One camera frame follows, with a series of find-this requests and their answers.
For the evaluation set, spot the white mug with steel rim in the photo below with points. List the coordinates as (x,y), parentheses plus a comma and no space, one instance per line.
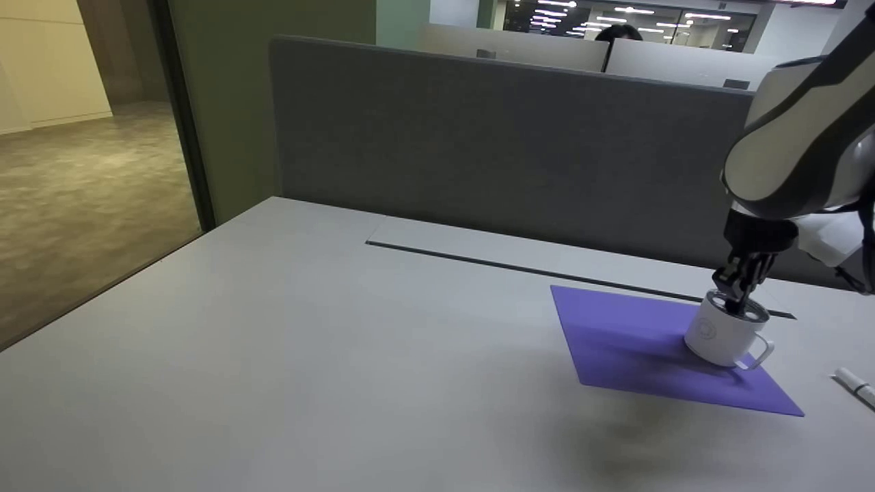
(719,339)

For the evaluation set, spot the purple square mat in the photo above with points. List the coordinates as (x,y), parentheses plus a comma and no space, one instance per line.
(629,351)

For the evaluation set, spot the white marker pen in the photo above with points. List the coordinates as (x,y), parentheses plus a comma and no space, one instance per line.
(856,383)

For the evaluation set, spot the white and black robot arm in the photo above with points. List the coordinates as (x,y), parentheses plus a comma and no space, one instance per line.
(803,145)

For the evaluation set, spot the dark door frame post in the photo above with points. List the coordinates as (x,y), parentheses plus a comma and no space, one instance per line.
(181,119)

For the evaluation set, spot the black desk lamp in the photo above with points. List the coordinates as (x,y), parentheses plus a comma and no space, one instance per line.
(618,37)

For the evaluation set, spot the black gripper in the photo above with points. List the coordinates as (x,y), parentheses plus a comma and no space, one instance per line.
(758,236)

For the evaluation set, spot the grey desk divider panel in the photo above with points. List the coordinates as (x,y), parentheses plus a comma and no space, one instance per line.
(509,154)

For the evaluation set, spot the white background desk partition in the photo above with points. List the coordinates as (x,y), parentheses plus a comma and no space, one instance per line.
(547,52)

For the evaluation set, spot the window with ceiling lights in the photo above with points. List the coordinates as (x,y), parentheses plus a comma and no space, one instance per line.
(639,23)

